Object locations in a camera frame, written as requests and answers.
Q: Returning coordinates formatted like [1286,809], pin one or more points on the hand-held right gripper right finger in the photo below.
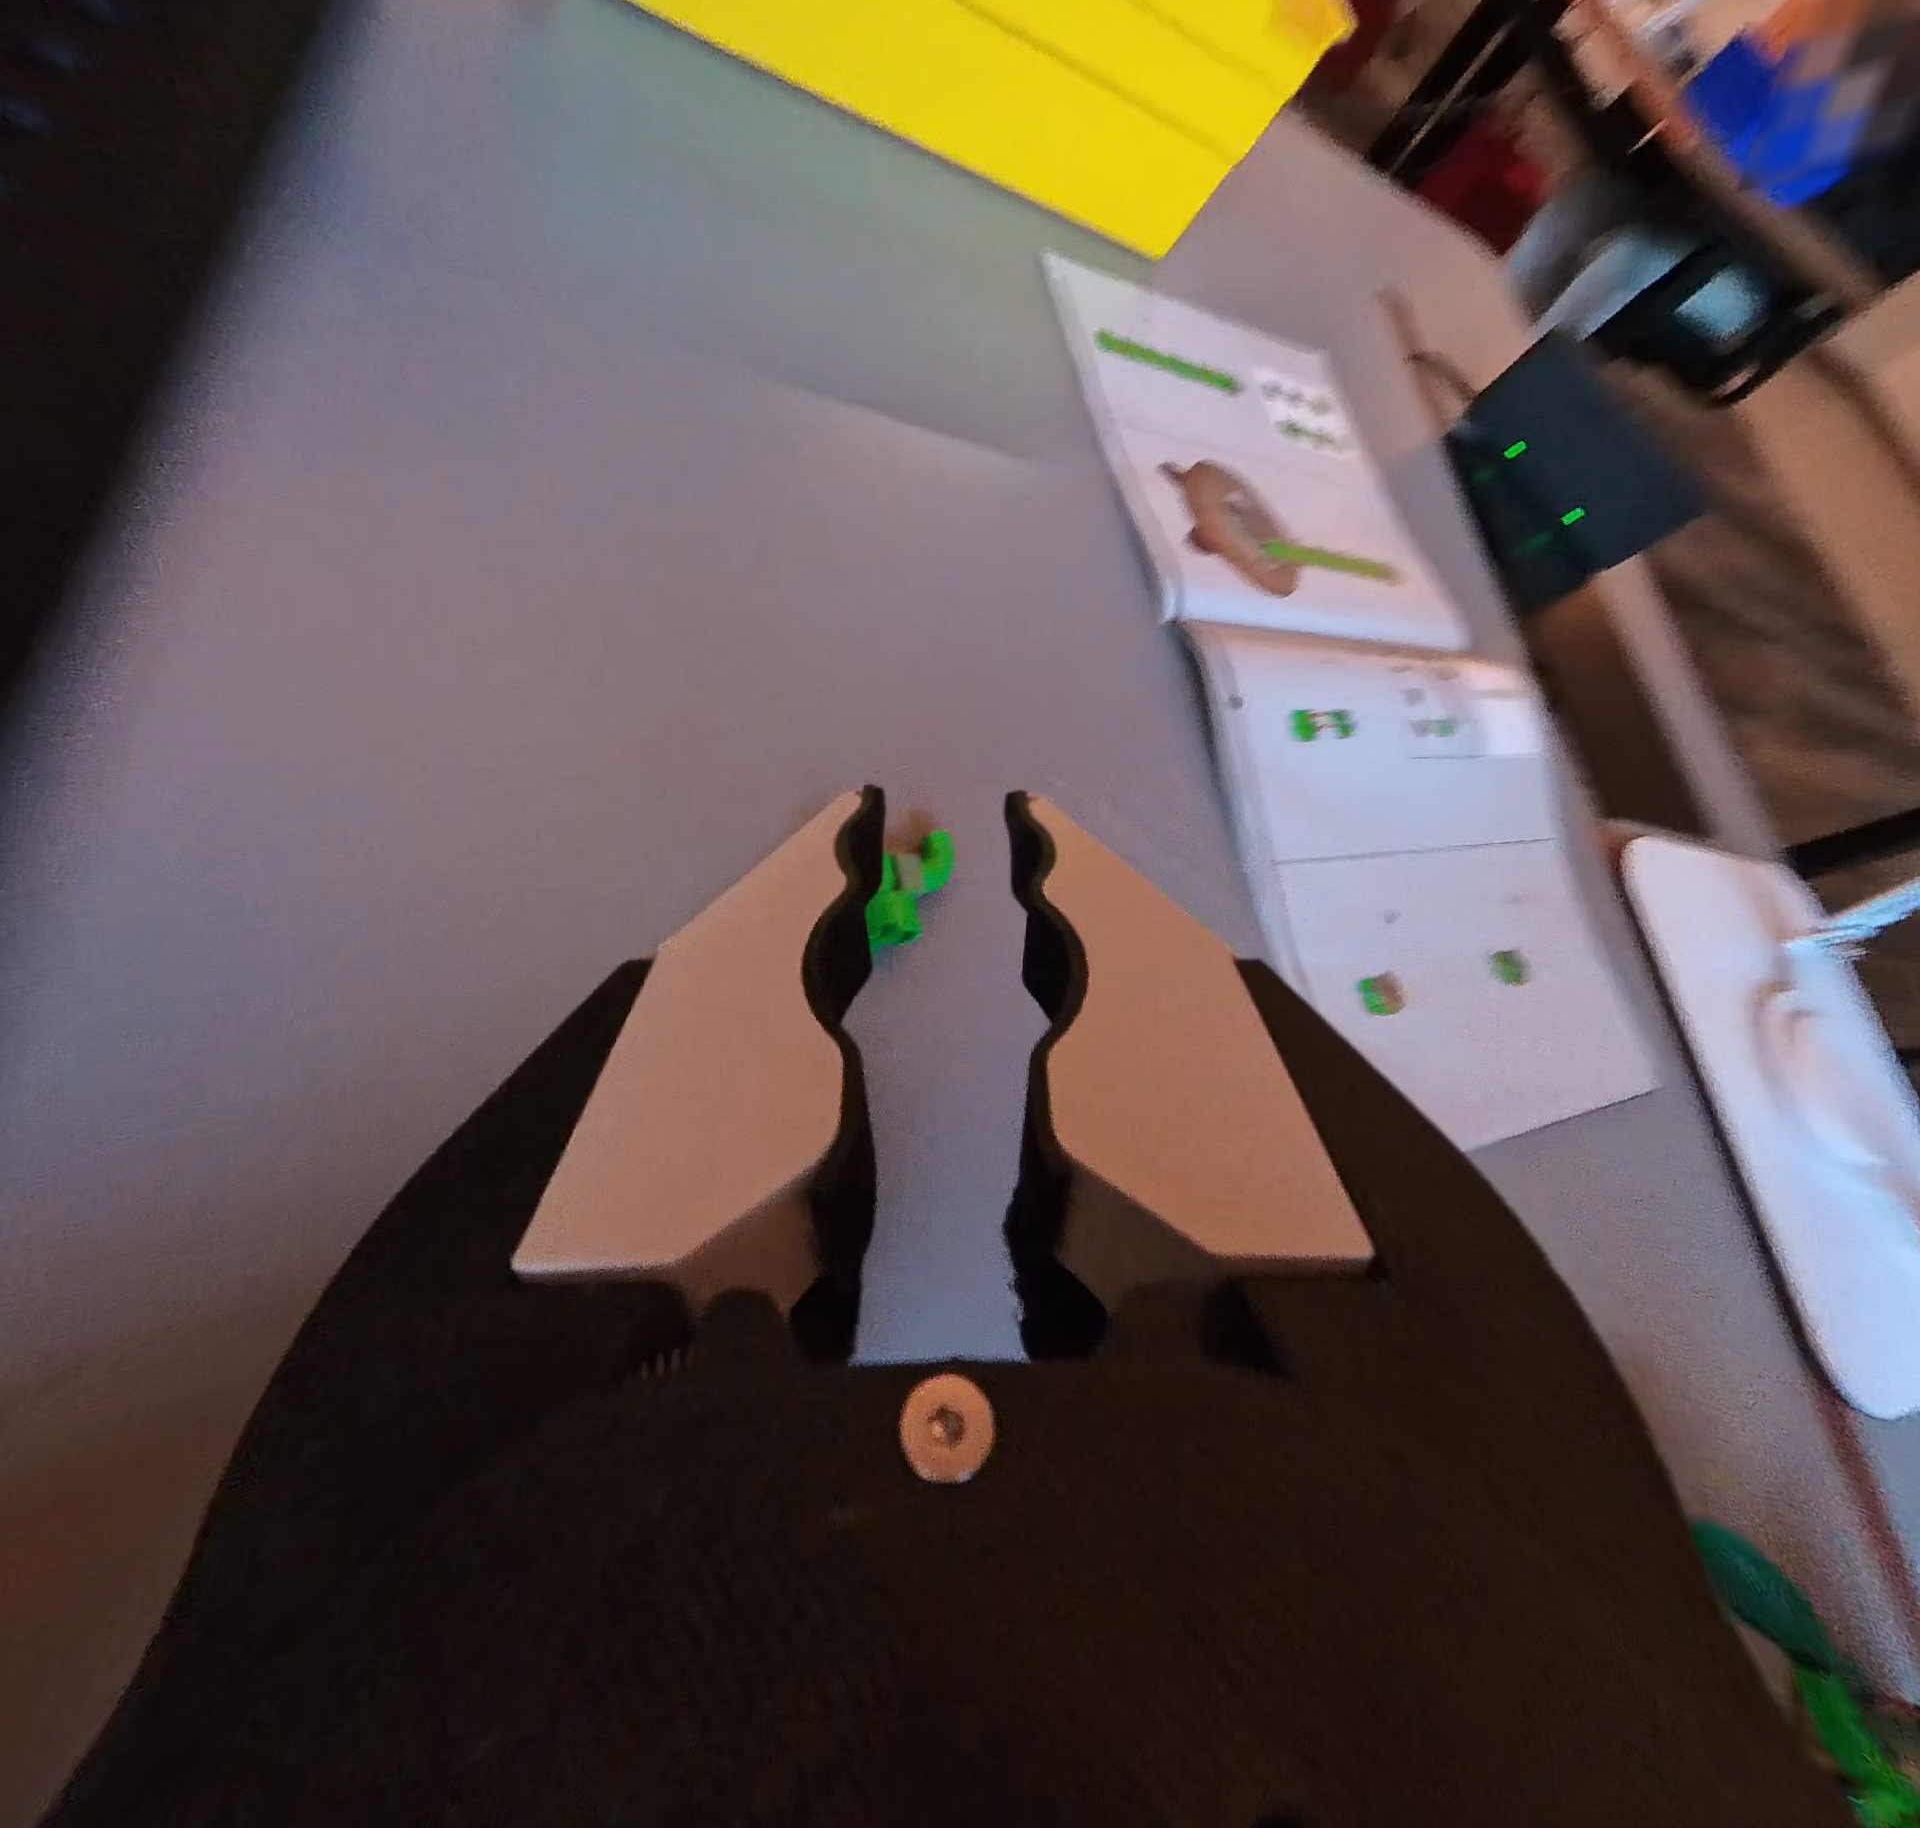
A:
[1200,1124]

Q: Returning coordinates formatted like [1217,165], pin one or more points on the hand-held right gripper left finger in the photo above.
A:
[690,1124]

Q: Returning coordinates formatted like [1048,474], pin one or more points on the green hooked stalk piece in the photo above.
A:
[900,898]

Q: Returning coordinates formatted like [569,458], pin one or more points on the grey desk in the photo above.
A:
[526,508]

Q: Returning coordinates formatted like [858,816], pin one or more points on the open instruction booklet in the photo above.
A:
[1395,809]

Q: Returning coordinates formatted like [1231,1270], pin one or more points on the green toy bamboo leaves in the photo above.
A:
[1755,1589]

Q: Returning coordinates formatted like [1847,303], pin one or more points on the black device with green lights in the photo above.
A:
[1575,463]

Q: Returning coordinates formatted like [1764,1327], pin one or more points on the red container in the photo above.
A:
[1477,179]

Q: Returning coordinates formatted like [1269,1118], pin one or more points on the long wooden table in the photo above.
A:
[1635,88]

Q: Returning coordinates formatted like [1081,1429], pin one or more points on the blue plastic bin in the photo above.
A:
[1801,133]

